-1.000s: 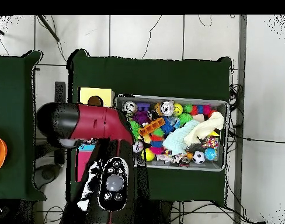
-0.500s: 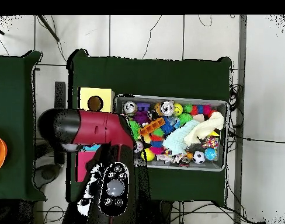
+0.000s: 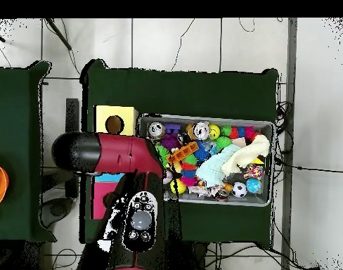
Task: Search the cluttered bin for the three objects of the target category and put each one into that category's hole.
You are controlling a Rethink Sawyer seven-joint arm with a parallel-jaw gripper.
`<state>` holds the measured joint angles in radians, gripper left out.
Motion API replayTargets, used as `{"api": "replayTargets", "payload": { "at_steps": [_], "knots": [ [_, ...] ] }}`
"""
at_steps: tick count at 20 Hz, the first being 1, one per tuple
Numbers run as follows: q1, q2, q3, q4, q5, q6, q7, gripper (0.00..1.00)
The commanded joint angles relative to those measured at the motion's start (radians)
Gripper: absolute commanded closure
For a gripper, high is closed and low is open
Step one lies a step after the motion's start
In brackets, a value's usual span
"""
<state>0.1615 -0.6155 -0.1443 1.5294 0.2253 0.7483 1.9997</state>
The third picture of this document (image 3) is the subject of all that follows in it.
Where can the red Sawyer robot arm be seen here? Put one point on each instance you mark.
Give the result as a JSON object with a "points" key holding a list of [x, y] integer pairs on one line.
{"points": [[123, 153]]}

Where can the wooden box with three holes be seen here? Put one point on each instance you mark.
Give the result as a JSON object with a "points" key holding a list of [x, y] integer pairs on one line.
{"points": [[123, 115]]}

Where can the purple monster toy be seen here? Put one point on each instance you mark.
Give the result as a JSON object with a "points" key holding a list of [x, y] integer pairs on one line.
{"points": [[171, 142]]}

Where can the green spiky rubber ball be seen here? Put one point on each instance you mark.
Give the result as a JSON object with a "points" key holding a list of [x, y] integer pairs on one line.
{"points": [[163, 153]]}

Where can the orange toy building block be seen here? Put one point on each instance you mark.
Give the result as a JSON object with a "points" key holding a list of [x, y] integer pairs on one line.
{"points": [[182, 153]]}

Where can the silver drink can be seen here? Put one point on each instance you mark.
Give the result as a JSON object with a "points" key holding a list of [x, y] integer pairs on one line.
{"points": [[156, 130]]}

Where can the crushed silver can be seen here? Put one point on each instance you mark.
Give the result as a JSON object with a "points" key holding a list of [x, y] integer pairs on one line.
{"points": [[201, 130]]}

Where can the yellow smiley ball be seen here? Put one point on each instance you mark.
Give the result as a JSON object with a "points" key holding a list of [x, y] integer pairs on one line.
{"points": [[214, 132]]}

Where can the mint knitted cloth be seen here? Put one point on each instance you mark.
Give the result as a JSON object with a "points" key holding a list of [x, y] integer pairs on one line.
{"points": [[213, 168]]}

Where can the dark green table cloth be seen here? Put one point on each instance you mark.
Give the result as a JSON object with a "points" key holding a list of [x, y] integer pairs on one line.
{"points": [[182, 92], [17, 112]]}

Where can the cream knitted cloth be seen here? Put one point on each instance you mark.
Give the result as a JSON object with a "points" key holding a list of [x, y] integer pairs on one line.
{"points": [[247, 154]]}

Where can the soccer ball toy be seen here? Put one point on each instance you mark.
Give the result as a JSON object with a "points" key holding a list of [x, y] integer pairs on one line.
{"points": [[239, 189]]}

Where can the blue globe ball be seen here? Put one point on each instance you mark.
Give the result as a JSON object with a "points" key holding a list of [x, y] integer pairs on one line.
{"points": [[254, 185]]}

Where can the grey stand base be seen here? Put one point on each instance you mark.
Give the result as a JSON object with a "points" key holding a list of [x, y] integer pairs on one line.
{"points": [[57, 209]]}

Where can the black tripod leg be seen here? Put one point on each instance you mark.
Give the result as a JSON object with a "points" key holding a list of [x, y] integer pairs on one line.
{"points": [[59, 34]]}

